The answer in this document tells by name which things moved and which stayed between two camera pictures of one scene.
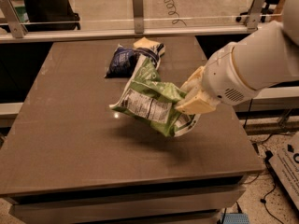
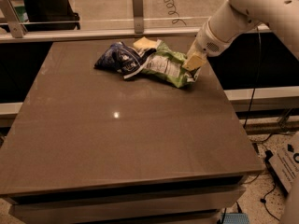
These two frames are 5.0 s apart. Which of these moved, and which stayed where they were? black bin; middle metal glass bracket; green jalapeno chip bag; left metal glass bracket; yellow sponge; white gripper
Moved: green jalapeno chip bag; white gripper
Stayed: left metal glass bracket; black bin; yellow sponge; middle metal glass bracket
